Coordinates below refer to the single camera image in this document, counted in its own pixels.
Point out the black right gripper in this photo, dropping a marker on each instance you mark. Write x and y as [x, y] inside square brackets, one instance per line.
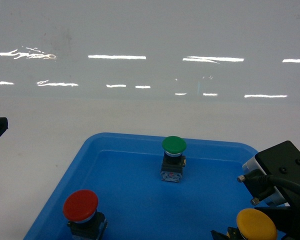
[281, 164]

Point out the blue plastic tray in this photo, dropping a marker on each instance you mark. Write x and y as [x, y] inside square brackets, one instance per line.
[124, 172]

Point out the red mushroom push button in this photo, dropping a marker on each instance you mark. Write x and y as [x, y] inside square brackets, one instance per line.
[83, 218]

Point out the yellow mushroom push button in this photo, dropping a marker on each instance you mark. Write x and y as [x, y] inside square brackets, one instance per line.
[252, 224]

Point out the green mushroom push button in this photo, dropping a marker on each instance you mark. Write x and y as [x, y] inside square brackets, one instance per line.
[173, 160]

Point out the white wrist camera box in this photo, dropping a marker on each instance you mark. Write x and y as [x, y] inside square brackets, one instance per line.
[276, 198]

